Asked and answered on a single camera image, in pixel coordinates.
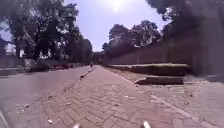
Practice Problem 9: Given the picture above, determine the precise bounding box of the red brick path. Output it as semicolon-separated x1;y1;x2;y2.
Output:
42;65;208;128

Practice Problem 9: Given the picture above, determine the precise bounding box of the reddish vehicle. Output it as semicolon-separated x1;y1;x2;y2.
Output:
53;62;72;70

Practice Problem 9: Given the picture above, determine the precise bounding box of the grey paved strip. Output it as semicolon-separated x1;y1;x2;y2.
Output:
107;67;224;128

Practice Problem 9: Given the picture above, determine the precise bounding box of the pale stone path edging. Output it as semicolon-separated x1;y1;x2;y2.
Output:
106;67;218;128

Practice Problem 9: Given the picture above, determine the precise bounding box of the grey brick road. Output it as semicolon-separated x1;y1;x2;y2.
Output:
0;65;95;128

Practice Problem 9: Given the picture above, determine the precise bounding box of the low concrete kerb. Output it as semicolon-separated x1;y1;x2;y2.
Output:
63;66;98;92

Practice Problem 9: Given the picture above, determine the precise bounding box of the flat concrete slab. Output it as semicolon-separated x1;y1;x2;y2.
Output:
134;76;185;86

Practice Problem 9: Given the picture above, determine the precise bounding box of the low raised hedge bed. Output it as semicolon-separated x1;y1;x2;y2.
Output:
106;63;193;77

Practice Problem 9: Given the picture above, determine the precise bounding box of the pale boundary wall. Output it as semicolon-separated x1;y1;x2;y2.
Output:
0;54;38;70

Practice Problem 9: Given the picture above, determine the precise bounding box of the long boundary wall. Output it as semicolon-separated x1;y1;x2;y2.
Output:
105;18;224;78

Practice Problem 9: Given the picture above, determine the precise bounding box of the row of trees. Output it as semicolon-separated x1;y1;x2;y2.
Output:
101;0;224;62
0;0;95;66

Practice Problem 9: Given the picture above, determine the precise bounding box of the dark vehicle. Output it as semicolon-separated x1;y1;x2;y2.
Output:
27;62;51;73

